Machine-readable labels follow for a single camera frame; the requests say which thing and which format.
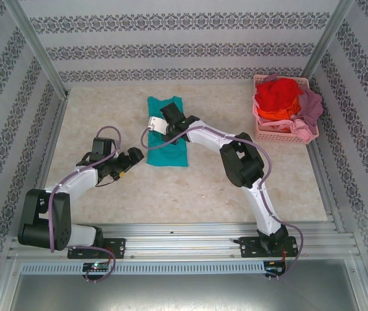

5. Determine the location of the aluminium mounting rail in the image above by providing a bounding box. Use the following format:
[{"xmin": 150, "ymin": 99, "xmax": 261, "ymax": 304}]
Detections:
[{"xmin": 7, "ymin": 222, "xmax": 358, "ymax": 262}]

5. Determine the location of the light pink t-shirt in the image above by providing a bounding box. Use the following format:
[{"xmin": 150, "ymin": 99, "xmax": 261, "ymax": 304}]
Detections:
[{"xmin": 251, "ymin": 95, "xmax": 314, "ymax": 143}]

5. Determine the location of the grey metal sheet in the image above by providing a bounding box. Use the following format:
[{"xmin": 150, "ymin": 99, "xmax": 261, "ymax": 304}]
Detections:
[{"xmin": 0, "ymin": 259, "xmax": 368, "ymax": 311}]

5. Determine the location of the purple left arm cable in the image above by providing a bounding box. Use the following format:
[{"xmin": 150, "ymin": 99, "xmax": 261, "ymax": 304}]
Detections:
[{"xmin": 49, "ymin": 126, "xmax": 122, "ymax": 285}]

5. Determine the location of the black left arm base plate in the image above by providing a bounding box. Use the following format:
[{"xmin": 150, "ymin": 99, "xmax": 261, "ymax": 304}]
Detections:
[{"xmin": 67, "ymin": 238, "xmax": 126, "ymax": 260}]

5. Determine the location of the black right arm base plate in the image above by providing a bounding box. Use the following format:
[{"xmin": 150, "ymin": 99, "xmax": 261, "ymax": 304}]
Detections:
[{"xmin": 239, "ymin": 235, "xmax": 300, "ymax": 259}]

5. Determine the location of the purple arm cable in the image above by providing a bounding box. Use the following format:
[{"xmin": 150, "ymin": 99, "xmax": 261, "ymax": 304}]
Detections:
[
  {"xmin": 141, "ymin": 126, "xmax": 305, "ymax": 282},
  {"xmin": 49, "ymin": 126, "xmax": 122, "ymax": 285}
]

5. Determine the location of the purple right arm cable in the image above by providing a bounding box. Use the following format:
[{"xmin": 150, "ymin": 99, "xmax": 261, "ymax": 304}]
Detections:
[{"xmin": 141, "ymin": 126, "xmax": 305, "ymax": 282}]

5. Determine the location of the pink plastic basket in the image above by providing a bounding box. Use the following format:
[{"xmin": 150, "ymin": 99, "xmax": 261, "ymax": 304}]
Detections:
[{"xmin": 251, "ymin": 73, "xmax": 320, "ymax": 144}]

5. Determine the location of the pile of clothes in basket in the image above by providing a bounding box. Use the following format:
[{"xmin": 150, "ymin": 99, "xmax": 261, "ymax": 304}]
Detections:
[{"xmin": 266, "ymin": 73, "xmax": 324, "ymax": 129}]

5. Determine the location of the teal printed t-shirt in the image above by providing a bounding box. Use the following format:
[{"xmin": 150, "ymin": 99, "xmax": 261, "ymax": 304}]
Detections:
[{"xmin": 146, "ymin": 95, "xmax": 190, "ymax": 168}]

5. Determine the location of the orange t-shirt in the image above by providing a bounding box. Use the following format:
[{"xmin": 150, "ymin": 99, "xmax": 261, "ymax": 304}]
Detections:
[{"xmin": 257, "ymin": 97, "xmax": 301, "ymax": 121}]

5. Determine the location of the aluminium frame post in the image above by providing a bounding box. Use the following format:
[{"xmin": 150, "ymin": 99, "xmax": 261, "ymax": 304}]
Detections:
[
  {"xmin": 300, "ymin": 0, "xmax": 356, "ymax": 82},
  {"xmin": 4, "ymin": 0, "xmax": 70, "ymax": 98}
]

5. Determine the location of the grey slotted cable duct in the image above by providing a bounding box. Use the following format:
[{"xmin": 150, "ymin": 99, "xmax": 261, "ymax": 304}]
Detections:
[{"xmin": 20, "ymin": 261, "xmax": 266, "ymax": 275}]

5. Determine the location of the red t-shirt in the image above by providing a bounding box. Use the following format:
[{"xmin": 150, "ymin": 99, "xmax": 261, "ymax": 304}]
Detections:
[{"xmin": 255, "ymin": 77, "xmax": 305, "ymax": 113}]

